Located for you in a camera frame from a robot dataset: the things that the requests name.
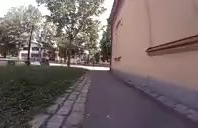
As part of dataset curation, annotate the grass lawn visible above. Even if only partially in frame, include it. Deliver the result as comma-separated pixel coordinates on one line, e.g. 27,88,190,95
0,63,87,128

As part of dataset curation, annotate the large tree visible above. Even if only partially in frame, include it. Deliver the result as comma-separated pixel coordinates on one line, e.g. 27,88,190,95
36,0,103,69

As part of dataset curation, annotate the cobblestone strip along wall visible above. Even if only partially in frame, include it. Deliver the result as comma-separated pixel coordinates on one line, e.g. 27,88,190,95
110,69,198,128

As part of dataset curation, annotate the orange plastered building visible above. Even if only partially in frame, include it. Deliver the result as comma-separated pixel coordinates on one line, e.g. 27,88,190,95
108,0,198,122

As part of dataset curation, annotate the tree with dark trunk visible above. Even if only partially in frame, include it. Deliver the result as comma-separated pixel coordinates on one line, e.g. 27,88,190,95
3,4,52,66

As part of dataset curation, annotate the pale cross road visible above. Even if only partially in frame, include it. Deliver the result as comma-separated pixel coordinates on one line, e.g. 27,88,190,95
0,57,111,72

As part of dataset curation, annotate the dark green tree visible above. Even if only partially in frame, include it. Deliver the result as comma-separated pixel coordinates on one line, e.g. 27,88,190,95
99,29,112,63

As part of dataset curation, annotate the white building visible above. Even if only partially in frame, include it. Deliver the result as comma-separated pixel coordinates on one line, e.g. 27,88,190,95
18,42,44,62

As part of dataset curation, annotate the dark grey asphalt path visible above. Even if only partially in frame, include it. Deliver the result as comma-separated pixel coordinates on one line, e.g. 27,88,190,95
82,69,198,128

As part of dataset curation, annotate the cobblestone strip beside grass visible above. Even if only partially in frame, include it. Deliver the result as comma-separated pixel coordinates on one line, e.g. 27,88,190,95
30,72,93,128

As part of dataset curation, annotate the dark vehicle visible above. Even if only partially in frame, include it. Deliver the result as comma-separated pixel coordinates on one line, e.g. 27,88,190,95
39,57,51,67

